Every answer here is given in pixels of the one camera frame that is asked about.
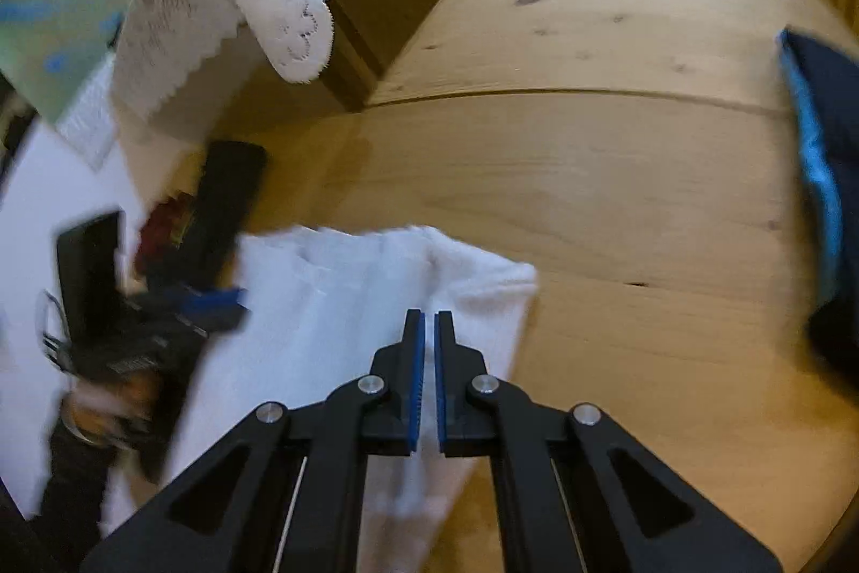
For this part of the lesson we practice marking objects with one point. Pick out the person's left forearm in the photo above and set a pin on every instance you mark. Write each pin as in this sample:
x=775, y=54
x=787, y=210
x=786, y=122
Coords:
x=70, y=492

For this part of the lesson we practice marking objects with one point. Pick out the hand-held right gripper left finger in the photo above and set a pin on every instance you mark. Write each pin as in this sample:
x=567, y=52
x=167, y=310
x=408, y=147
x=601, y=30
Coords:
x=417, y=385

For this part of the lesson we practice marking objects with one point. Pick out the folded navy shirt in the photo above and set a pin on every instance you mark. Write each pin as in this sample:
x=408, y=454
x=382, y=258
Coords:
x=842, y=143

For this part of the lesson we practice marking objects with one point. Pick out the white knit sweater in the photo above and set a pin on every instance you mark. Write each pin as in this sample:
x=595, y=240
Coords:
x=335, y=304

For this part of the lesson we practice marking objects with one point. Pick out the maroon garment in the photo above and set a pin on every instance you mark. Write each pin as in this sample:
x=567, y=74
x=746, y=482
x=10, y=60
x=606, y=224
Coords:
x=161, y=230

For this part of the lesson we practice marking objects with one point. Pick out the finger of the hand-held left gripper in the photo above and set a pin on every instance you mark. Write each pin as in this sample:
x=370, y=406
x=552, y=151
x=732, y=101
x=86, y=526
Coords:
x=215, y=299
x=218, y=321

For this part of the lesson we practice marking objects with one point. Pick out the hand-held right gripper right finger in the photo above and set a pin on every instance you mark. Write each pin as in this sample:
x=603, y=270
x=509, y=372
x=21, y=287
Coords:
x=441, y=385

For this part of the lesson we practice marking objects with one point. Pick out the person's left hand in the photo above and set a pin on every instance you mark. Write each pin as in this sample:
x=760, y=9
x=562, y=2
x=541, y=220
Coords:
x=100, y=412

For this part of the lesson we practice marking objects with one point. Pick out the black pants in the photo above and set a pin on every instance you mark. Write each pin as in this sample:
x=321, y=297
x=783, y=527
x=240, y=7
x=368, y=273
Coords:
x=225, y=197

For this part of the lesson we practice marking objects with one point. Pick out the landscape wall hanging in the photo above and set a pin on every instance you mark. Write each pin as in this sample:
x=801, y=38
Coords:
x=60, y=9

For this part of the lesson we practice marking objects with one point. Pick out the wooden side table base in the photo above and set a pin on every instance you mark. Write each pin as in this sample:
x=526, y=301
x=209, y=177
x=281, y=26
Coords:
x=356, y=49

